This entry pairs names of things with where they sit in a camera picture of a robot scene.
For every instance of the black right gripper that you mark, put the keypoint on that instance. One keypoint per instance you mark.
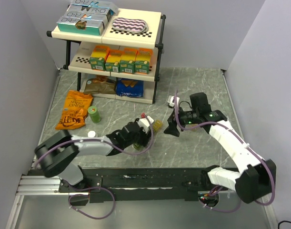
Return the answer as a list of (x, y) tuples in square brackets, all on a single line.
[(172, 129)]

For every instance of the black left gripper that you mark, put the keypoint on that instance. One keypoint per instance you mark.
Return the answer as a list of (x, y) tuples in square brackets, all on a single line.
[(145, 140)]

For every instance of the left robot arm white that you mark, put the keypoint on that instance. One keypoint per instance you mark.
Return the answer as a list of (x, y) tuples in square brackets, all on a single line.
[(56, 154)]

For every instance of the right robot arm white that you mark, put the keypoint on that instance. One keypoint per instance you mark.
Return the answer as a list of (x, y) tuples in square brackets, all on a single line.
[(255, 177)]

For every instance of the clear glass pill bottle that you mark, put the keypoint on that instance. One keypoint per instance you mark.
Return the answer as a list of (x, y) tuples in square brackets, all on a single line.
[(193, 127)]

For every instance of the green lidded jar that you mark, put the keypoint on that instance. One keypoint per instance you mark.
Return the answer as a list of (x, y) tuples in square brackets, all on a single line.
[(94, 114)]

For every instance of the white capped pill bottle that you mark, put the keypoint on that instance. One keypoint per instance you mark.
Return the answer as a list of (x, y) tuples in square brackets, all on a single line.
[(92, 134)]

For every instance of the blue Doritos bag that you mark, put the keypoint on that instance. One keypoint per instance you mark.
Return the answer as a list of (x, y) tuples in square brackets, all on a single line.
[(129, 88)]

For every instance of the cassava chips bag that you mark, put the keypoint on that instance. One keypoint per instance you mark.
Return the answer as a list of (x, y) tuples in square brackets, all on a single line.
[(100, 85)]

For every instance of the orange honey dijon chip bag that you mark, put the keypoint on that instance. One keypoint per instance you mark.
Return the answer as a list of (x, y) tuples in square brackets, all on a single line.
[(75, 110)]

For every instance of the beige black shelf rack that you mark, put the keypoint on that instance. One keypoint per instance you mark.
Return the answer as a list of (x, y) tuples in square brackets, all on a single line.
[(80, 46)]

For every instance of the green scrub daddy box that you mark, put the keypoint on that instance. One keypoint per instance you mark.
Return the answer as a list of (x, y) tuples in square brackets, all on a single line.
[(127, 60), (98, 57), (143, 61), (112, 63)]

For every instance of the teal RiO box middle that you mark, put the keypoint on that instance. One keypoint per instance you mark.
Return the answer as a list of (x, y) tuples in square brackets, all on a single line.
[(104, 17)]

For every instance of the teal rio box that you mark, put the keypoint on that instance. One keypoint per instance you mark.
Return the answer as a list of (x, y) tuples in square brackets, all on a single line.
[(104, 17), (80, 26), (97, 4)]

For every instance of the teal RiO box front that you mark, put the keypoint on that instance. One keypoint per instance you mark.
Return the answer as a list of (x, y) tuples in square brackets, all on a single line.
[(80, 26)]

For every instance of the teal RiO box back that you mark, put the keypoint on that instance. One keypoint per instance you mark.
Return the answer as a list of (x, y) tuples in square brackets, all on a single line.
[(97, 4)]

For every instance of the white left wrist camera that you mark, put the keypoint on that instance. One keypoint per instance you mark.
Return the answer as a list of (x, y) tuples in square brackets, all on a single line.
[(145, 122)]

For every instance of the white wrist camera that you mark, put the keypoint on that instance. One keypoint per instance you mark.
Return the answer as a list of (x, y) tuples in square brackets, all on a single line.
[(171, 101), (145, 122)]

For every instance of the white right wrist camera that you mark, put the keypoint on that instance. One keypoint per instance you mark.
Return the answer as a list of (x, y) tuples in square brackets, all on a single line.
[(171, 101)]

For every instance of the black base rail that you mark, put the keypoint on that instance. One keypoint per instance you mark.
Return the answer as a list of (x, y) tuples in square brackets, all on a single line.
[(123, 184)]

